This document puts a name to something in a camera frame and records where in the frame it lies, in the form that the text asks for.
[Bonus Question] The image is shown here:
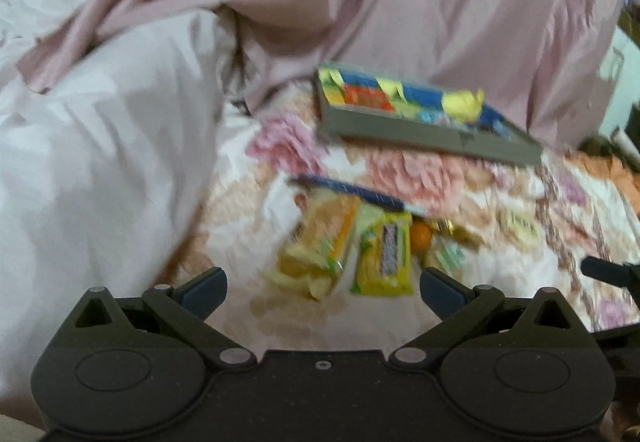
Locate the dark brown object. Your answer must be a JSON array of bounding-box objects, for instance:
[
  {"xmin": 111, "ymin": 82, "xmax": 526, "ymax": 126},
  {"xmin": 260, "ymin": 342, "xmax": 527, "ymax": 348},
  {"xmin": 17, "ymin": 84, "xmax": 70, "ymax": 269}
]
[{"xmin": 580, "ymin": 135, "xmax": 621, "ymax": 158}]

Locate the gold wrapped candy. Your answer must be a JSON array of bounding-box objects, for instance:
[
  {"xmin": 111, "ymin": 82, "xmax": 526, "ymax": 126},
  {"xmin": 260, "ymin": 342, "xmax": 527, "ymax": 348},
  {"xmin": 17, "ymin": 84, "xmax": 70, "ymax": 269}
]
[{"xmin": 434, "ymin": 219, "xmax": 482, "ymax": 244}]

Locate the blue printed snack bag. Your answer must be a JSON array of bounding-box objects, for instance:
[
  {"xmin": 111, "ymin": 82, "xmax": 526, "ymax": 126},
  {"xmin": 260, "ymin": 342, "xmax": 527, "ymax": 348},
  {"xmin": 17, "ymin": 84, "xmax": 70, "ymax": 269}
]
[{"xmin": 320, "ymin": 67, "xmax": 516, "ymax": 135}]

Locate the yellow snack bar packet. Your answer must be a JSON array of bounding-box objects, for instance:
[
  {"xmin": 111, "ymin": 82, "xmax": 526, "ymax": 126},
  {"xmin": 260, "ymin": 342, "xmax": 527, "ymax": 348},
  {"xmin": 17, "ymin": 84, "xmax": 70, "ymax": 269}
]
[{"xmin": 351, "ymin": 209, "xmax": 416, "ymax": 296}]

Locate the mandarin orange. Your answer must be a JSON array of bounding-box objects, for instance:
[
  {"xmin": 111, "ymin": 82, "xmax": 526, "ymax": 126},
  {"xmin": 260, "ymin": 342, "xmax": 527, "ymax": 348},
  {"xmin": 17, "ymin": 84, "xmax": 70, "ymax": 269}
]
[{"xmin": 410, "ymin": 221, "xmax": 432, "ymax": 254}]

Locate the dark blue sachet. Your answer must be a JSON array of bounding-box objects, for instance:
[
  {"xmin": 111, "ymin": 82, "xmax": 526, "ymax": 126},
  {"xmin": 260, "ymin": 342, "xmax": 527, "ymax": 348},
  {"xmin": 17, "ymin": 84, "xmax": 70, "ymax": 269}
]
[{"xmin": 287, "ymin": 173, "xmax": 426, "ymax": 218}]

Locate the floral bedsheet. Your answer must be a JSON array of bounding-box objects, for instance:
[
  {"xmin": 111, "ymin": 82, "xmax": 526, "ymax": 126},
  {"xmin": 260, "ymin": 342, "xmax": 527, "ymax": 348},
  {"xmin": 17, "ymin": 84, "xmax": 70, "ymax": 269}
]
[{"xmin": 165, "ymin": 80, "xmax": 640, "ymax": 358}]

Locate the grey cardboard box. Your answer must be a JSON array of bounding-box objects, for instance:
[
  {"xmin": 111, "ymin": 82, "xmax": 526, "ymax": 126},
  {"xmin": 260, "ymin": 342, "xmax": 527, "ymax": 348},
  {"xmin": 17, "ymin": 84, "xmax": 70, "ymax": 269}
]
[{"xmin": 314, "ymin": 64, "xmax": 545, "ymax": 168}]

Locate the orange cracker packet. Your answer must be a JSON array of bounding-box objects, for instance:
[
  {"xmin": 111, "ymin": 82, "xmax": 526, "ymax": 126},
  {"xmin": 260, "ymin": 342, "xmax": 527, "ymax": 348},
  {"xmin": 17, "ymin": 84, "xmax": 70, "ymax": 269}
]
[{"xmin": 270, "ymin": 195, "xmax": 362, "ymax": 299}]

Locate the green and white packet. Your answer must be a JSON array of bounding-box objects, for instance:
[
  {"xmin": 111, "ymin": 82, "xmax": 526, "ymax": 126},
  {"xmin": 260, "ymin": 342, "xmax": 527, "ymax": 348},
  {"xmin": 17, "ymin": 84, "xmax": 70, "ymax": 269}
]
[{"xmin": 425, "ymin": 241, "xmax": 469, "ymax": 279}]

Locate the yellow crumpled snack packet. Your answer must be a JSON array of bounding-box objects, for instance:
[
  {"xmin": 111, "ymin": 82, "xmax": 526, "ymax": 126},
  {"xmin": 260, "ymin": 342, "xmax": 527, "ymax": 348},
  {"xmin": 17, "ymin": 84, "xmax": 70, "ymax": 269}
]
[{"xmin": 440, "ymin": 88, "xmax": 487, "ymax": 120}]

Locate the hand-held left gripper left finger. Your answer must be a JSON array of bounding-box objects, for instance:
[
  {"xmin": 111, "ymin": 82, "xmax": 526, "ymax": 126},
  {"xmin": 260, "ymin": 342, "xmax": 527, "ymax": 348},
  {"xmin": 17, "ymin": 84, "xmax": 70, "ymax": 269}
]
[{"xmin": 72, "ymin": 266, "xmax": 257, "ymax": 369}]

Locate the orange cloth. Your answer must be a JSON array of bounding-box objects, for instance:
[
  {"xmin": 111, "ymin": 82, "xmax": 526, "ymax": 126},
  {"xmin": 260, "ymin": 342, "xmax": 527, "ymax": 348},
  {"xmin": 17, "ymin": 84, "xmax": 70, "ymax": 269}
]
[{"xmin": 567, "ymin": 149, "xmax": 640, "ymax": 215}]

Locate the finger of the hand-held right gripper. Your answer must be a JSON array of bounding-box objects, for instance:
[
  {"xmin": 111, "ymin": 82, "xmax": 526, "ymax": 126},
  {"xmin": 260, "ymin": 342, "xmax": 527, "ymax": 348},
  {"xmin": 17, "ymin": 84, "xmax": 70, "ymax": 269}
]
[{"xmin": 581, "ymin": 256, "xmax": 640, "ymax": 290}]

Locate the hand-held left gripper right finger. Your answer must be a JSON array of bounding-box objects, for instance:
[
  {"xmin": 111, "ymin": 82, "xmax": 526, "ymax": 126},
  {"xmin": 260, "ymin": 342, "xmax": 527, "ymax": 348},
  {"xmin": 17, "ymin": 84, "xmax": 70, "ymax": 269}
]
[{"xmin": 389, "ymin": 267, "xmax": 569, "ymax": 369}]

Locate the white quilt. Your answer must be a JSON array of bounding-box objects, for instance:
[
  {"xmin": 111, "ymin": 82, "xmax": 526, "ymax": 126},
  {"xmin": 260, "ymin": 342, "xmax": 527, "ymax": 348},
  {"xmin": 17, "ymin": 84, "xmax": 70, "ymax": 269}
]
[{"xmin": 0, "ymin": 0, "xmax": 241, "ymax": 423}]

